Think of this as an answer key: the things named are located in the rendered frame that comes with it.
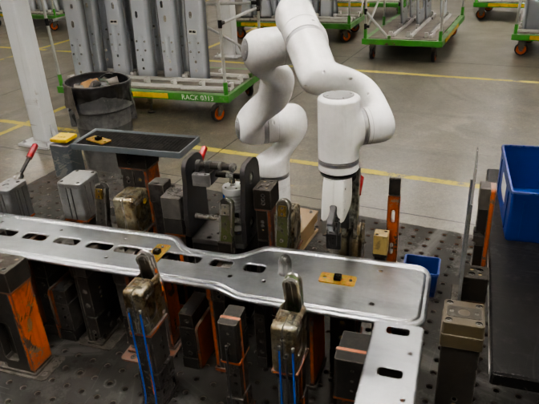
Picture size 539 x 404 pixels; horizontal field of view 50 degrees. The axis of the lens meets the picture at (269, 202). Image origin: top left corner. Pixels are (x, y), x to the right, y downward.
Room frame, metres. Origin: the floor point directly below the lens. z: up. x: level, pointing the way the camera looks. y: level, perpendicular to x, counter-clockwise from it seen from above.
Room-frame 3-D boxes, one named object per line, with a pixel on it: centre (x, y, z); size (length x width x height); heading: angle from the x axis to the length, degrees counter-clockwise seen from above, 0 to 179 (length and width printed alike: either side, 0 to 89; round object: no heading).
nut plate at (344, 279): (1.09, -0.15, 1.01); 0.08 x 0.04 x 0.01; 70
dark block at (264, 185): (1.37, 0.01, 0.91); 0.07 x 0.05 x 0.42; 160
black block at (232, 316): (0.99, 0.09, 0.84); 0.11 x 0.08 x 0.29; 160
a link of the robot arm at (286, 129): (1.78, -0.05, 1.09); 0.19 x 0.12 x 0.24; 101
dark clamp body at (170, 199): (1.44, 0.26, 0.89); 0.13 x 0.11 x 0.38; 160
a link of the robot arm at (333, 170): (1.09, -0.15, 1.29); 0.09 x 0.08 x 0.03; 160
